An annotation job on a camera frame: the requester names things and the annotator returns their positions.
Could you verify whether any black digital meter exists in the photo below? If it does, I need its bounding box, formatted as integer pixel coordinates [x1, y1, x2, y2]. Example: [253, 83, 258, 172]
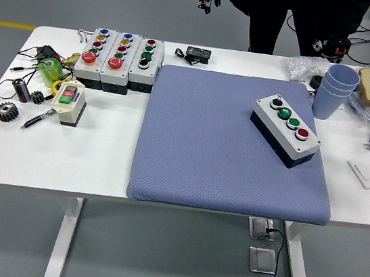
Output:
[173, 43, 213, 68]

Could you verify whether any white table leg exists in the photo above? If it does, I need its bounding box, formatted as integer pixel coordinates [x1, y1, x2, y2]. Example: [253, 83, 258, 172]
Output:
[277, 220, 323, 277]
[42, 193, 85, 277]

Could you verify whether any five-button box with emergency stop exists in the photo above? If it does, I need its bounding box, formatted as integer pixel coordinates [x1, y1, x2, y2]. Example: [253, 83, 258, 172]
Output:
[70, 24, 119, 92]
[97, 28, 143, 97]

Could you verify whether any black cylindrical capacitor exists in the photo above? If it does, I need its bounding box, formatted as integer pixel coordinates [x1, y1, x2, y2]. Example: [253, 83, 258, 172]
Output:
[10, 77, 34, 104]

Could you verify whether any yellow tape roll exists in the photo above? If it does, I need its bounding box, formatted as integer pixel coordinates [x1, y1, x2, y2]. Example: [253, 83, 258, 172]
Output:
[50, 76, 74, 98]

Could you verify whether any black pen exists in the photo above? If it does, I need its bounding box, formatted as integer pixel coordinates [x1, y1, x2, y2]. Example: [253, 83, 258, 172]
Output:
[20, 103, 58, 134]

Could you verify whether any black electronic module with wires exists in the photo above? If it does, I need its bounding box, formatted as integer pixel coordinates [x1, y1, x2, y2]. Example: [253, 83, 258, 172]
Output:
[17, 41, 64, 66]

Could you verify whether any cream switch box green red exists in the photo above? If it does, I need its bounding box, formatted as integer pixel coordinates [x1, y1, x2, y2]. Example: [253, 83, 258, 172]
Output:
[49, 77, 90, 129]

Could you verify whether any small black block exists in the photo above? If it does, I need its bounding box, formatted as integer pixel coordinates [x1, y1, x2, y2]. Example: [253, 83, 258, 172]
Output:
[308, 74, 324, 91]

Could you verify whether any black floor power cable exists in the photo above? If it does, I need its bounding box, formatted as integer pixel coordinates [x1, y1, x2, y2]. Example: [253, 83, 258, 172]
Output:
[259, 226, 287, 277]

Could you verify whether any small black gear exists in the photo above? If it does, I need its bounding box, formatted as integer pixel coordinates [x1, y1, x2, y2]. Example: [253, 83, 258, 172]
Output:
[28, 89, 46, 106]

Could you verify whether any clear bubble wrap bag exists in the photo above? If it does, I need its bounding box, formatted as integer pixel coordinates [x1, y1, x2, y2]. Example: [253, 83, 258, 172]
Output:
[280, 53, 333, 86]

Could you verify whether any metal floor socket plate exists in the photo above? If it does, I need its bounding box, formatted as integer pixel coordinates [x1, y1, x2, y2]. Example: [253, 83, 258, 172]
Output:
[246, 245, 279, 276]
[246, 216, 279, 242]

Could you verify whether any light blue plastic cup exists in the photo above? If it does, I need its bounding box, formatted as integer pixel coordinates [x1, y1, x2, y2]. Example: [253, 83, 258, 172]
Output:
[310, 81, 354, 124]
[319, 73, 359, 98]
[325, 62, 362, 89]

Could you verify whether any four-button grey control box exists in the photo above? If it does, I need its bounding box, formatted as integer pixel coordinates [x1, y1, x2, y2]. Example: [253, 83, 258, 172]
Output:
[126, 35, 167, 95]
[244, 91, 327, 173]

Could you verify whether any green plastic roll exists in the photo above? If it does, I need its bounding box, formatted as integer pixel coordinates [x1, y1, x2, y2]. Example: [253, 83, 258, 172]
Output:
[34, 56, 67, 90]

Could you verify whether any person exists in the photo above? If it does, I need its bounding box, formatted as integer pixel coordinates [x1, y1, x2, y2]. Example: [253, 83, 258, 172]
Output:
[217, 0, 370, 67]

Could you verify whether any brass fitting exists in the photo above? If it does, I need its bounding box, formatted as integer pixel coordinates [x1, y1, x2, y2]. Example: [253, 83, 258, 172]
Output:
[62, 50, 82, 66]

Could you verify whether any person's left hand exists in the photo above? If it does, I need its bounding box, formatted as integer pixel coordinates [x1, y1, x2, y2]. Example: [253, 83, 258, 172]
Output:
[310, 34, 352, 64]

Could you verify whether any large dark steel gear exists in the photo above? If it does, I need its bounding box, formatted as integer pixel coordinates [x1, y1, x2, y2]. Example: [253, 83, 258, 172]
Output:
[0, 101, 20, 125]

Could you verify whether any black cable with plug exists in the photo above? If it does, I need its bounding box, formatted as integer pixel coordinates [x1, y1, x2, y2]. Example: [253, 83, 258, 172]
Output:
[0, 61, 42, 103]

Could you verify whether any blue-grey quilted mat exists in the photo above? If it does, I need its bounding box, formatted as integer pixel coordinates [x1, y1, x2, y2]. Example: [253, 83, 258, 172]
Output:
[124, 60, 348, 228]

